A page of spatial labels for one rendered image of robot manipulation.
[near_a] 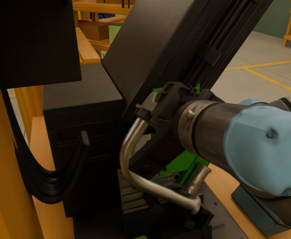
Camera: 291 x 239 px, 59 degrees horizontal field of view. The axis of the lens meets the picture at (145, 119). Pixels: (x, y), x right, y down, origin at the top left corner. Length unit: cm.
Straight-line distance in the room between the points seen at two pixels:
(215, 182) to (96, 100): 49
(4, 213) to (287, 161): 27
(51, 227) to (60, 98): 37
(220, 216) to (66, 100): 52
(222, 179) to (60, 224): 52
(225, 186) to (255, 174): 66
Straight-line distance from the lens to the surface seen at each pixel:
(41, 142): 116
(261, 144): 23
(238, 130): 25
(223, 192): 87
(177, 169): 64
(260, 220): 79
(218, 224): 78
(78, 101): 60
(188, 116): 32
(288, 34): 723
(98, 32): 364
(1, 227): 32
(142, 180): 58
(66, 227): 80
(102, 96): 62
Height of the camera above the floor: 149
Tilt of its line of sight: 29 degrees down
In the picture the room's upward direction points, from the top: straight up
